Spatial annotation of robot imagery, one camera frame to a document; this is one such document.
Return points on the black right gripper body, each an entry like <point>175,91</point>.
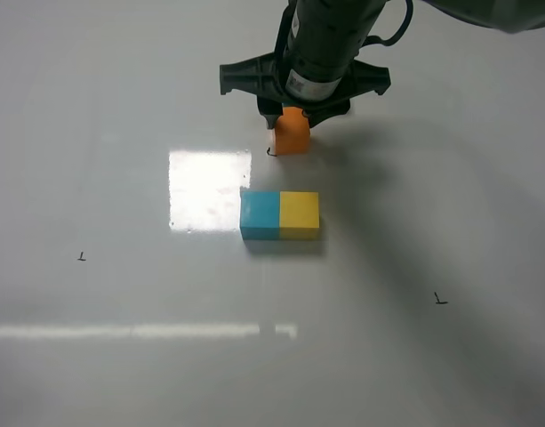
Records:
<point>316,64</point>

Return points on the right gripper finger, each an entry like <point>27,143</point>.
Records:
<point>317,116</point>
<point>270,110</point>

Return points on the orange block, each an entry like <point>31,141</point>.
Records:
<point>291,134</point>

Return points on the yellow block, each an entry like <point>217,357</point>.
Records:
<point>299,217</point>

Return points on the blue block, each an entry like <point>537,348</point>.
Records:
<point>260,215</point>

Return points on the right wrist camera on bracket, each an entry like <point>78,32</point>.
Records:
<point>259,76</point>

